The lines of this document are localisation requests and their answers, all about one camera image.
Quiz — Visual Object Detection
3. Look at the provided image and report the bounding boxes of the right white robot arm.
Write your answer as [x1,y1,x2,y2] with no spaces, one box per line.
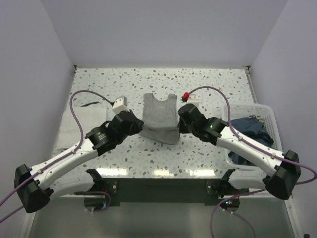
[178,104,301,200]

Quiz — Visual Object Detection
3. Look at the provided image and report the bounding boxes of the white plastic basket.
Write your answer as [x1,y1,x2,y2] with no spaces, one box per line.
[221,103,283,170]

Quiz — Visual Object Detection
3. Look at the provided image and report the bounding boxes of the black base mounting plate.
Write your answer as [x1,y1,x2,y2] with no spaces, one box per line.
[88,178,249,206]

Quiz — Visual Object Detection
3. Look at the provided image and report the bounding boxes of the grey tank top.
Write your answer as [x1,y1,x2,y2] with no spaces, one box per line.
[140,93,180,145]

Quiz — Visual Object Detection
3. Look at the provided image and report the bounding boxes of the white folded tank top stack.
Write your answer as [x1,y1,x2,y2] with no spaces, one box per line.
[55,102,107,151]

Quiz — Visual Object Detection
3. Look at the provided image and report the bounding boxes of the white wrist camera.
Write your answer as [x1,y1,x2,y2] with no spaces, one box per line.
[181,92,200,108]
[112,96,129,114]

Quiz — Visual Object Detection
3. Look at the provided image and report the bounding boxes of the dark blue tank tops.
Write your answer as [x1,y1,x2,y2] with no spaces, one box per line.
[228,115,274,166]

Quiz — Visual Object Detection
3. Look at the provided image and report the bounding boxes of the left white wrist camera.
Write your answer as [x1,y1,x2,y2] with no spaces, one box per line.
[112,96,129,114]

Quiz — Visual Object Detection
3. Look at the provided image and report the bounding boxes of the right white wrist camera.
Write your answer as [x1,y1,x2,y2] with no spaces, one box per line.
[181,92,200,108]

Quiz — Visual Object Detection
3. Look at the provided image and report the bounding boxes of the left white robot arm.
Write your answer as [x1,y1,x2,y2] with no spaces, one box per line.
[14,111,144,213]

